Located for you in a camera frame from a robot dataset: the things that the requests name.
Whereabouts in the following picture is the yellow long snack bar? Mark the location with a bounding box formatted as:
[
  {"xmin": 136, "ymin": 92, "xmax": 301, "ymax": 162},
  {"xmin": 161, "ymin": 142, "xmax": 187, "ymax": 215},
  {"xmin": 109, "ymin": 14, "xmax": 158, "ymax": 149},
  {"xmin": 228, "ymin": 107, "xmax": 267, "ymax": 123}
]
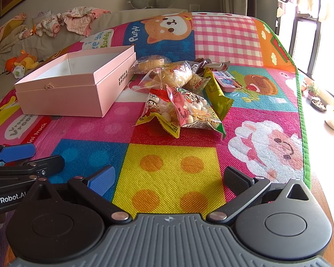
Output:
[{"xmin": 203, "ymin": 68, "xmax": 233, "ymax": 122}]

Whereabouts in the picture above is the pink cardboard box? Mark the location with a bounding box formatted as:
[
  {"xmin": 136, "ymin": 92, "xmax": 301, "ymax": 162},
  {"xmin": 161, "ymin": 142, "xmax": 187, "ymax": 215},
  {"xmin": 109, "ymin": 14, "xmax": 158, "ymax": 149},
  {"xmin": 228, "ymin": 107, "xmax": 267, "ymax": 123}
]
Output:
[{"xmin": 15, "ymin": 46, "xmax": 136, "ymax": 117}]

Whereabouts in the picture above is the marshmallow candy bag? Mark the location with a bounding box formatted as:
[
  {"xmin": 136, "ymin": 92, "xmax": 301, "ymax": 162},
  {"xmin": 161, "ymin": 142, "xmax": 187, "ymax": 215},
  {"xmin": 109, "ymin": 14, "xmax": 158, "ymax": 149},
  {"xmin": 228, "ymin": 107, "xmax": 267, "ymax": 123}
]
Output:
[{"xmin": 166, "ymin": 86, "xmax": 226, "ymax": 138}]

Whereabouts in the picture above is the pink Volcano snack packet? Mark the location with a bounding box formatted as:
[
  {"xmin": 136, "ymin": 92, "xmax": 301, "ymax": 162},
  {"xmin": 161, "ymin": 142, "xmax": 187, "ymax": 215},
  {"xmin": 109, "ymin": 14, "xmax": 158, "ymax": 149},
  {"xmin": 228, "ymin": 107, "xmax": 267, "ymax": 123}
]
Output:
[{"xmin": 212, "ymin": 71, "xmax": 241, "ymax": 93}]

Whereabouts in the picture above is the brown spiral candy packet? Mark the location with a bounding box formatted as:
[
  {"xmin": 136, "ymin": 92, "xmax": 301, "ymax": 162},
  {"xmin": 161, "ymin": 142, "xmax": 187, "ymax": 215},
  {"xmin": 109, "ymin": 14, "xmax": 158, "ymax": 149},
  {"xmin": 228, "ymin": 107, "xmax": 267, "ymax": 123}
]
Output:
[{"xmin": 193, "ymin": 58, "xmax": 230, "ymax": 76}]

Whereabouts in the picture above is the bread roll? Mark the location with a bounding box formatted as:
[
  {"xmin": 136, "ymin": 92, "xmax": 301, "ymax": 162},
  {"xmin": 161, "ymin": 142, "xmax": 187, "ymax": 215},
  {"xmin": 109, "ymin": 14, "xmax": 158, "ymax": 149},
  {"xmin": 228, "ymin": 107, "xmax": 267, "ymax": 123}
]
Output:
[
  {"xmin": 129, "ymin": 55, "xmax": 171, "ymax": 74},
  {"xmin": 148, "ymin": 61, "xmax": 193, "ymax": 88}
]

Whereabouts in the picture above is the cartoon biscuit ball bag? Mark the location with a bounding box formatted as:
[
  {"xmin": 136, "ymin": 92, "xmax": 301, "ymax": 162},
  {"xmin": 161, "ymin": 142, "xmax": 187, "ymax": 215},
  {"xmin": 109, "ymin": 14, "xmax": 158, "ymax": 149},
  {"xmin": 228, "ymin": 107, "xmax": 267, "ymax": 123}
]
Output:
[{"xmin": 136, "ymin": 89, "xmax": 180, "ymax": 138}]

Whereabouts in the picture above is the sesame snack bar packet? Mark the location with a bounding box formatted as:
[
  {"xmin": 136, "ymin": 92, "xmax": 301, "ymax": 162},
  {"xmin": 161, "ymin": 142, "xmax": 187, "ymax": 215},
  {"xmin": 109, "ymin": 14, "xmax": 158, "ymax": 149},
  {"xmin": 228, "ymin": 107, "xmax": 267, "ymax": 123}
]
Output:
[{"xmin": 183, "ymin": 74, "xmax": 210, "ymax": 96}]

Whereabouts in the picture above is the colourful cartoon play mat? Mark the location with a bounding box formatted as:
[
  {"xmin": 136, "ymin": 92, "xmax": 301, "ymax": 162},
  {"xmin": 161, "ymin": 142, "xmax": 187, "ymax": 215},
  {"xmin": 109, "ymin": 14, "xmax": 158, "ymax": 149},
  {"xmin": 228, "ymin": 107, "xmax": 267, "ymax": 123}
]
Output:
[{"xmin": 0, "ymin": 11, "xmax": 312, "ymax": 267}]

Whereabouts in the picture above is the beige sofa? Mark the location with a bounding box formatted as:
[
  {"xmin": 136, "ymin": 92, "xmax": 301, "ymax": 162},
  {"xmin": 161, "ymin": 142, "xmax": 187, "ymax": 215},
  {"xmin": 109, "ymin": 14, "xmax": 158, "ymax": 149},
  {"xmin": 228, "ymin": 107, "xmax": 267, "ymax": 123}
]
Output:
[{"xmin": 0, "ymin": 8, "xmax": 186, "ymax": 102}]

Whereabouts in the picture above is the orange yellow plush toy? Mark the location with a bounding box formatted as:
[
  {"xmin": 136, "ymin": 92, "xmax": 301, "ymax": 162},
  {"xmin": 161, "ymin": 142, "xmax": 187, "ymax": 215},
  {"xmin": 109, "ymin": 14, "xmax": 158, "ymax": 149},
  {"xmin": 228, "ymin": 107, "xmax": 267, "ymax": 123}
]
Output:
[{"xmin": 5, "ymin": 50, "xmax": 39, "ymax": 79}]

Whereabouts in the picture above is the pink yellow cushion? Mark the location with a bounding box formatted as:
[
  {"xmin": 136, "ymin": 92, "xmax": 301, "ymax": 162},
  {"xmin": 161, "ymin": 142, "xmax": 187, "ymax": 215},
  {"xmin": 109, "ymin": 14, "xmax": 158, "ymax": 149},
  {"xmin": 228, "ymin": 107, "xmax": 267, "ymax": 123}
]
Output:
[{"xmin": 0, "ymin": 12, "xmax": 26, "ymax": 42}]

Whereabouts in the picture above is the pink baby clothes pile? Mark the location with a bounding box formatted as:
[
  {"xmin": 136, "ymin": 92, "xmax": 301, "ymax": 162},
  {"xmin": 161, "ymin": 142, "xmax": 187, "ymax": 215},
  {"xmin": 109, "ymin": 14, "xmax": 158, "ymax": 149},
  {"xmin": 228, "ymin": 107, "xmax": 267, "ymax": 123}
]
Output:
[{"xmin": 18, "ymin": 6, "xmax": 112, "ymax": 40}]

